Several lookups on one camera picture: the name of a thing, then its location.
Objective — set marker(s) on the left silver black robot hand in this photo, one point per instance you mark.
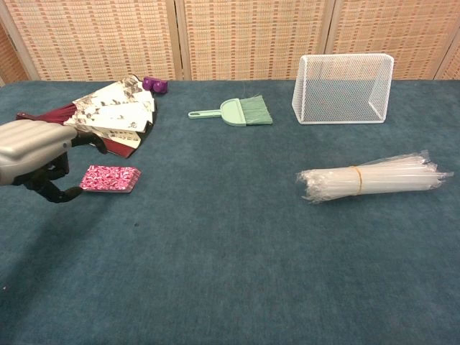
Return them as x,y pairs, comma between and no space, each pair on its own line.
32,143

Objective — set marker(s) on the pink patterned block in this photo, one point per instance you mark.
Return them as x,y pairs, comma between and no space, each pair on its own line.
109,178

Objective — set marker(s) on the open paper folding fan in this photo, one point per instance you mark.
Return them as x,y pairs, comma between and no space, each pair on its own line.
108,108

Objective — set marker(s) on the small purple plastic object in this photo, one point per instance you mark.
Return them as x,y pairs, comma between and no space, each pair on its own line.
155,85

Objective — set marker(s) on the mint green hand brush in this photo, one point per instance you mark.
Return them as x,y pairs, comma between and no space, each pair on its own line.
233,113

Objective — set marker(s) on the woven bamboo folding screen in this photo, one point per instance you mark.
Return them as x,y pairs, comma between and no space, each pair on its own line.
251,36

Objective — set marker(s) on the yellow rubber band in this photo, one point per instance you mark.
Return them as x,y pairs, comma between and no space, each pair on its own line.
356,179

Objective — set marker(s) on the bundle of wrapped clear straws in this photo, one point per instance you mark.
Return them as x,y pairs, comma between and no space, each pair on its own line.
388,178

